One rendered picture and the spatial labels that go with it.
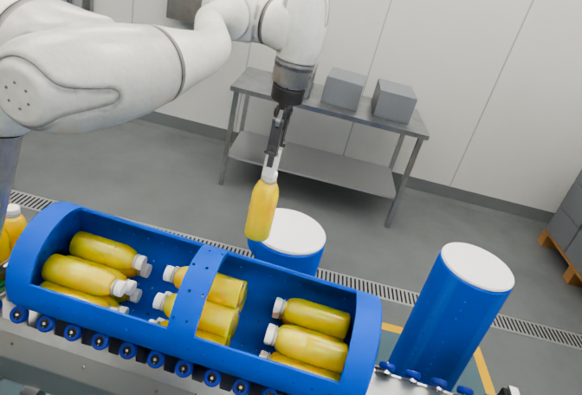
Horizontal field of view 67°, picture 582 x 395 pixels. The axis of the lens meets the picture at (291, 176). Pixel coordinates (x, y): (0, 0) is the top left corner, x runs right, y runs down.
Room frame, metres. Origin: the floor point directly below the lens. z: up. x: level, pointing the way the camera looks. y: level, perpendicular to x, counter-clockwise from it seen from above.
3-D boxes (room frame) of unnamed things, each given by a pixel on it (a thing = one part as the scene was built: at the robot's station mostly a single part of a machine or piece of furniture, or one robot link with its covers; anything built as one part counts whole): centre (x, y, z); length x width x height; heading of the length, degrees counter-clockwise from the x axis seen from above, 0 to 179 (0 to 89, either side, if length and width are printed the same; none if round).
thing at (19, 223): (1.00, 0.77, 0.99); 0.07 x 0.07 x 0.19
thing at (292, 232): (1.34, -0.04, 1.03); 0.28 x 0.28 x 0.01
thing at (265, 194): (0.98, 0.05, 1.32); 0.07 x 0.07 x 0.19
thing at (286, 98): (0.98, 0.05, 1.61); 0.08 x 0.07 x 0.09; 176
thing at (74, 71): (0.45, 0.25, 1.76); 0.18 x 0.14 x 0.13; 161
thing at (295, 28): (0.98, 0.07, 1.79); 0.13 x 0.11 x 0.16; 71
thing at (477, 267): (1.42, -0.78, 1.03); 0.28 x 0.28 x 0.01
